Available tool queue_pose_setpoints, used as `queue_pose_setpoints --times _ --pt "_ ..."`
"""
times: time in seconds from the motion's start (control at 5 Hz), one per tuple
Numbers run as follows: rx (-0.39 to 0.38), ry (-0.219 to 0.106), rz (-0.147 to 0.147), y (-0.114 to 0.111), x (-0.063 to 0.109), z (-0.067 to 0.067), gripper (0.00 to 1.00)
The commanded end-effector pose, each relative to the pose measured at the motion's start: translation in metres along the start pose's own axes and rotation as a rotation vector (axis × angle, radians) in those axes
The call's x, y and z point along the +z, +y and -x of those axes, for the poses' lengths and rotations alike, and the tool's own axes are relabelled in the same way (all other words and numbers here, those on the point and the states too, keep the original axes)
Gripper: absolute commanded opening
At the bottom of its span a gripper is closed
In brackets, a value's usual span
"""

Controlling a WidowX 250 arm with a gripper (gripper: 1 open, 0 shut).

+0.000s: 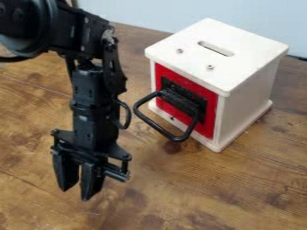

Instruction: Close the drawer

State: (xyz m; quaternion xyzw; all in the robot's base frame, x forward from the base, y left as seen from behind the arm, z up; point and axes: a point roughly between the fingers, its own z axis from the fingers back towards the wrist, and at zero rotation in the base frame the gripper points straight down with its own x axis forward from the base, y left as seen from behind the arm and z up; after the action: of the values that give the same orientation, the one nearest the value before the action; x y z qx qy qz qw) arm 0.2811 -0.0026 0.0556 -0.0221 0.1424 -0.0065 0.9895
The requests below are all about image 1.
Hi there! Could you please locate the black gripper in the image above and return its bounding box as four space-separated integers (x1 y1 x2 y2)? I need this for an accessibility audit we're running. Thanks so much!
52 129 133 201

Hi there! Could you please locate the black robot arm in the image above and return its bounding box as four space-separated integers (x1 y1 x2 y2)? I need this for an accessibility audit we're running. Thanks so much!
0 0 133 200

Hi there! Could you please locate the red drawer front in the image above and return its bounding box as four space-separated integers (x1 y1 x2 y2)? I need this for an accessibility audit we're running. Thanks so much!
155 64 219 138

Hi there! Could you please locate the white wooden box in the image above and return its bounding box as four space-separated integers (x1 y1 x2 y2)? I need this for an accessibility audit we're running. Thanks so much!
146 18 289 152

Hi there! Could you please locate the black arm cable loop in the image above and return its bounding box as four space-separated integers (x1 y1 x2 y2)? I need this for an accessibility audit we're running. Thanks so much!
112 99 134 130

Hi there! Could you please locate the black metal drawer handle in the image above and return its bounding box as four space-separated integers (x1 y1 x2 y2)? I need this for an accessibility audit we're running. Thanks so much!
133 87 206 143

